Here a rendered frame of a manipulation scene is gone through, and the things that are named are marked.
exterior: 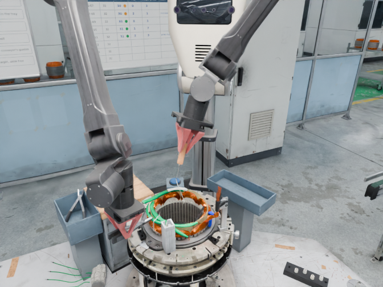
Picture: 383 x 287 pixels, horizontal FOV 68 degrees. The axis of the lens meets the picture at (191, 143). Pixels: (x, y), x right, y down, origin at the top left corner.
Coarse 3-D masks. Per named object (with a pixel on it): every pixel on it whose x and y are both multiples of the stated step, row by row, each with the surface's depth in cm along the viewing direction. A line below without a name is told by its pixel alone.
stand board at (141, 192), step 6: (138, 180) 112; (138, 186) 108; (144, 186) 108; (138, 192) 105; (144, 192) 105; (150, 192) 105; (138, 198) 102; (144, 198) 103; (102, 210) 96; (102, 216) 94
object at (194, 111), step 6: (186, 102) 73; (192, 102) 72; (198, 102) 71; (204, 102) 72; (186, 108) 73; (192, 108) 72; (198, 108) 72; (204, 108) 72; (174, 114) 73; (180, 114) 73; (186, 114) 73; (192, 114) 72; (198, 114) 72; (204, 114) 73; (180, 120) 70; (192, 120) 71; (198, 120) 73; (204, 120) 76; (204, 126) 74; (210, 126) 75
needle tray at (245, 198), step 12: (216, 180) 118; (228, 180) 120; (240, 180) 115; (216, 192) 112; (228, 192) 107; (240, 192) 112; (252, 192) 112; (264, 192) 108; (228, 204) 111; (240, 204) 104; (252, 204) 100; (264, 204) 100; (240, 216) 108; (252, 216) 114; (240, 228) 111; (240, 240) 113
